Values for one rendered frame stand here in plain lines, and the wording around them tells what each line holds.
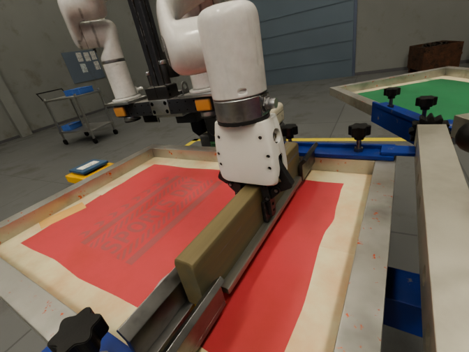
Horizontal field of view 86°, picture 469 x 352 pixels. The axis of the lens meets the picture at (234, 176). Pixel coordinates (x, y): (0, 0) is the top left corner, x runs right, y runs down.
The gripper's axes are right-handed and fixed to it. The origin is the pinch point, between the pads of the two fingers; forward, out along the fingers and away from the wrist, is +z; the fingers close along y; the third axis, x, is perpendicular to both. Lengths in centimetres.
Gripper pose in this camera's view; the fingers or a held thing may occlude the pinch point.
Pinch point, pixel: (257, 205)
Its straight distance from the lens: 42.9
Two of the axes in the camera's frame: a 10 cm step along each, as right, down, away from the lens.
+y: -8.5, -0.9, 5.2
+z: 1.8, 8.8, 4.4
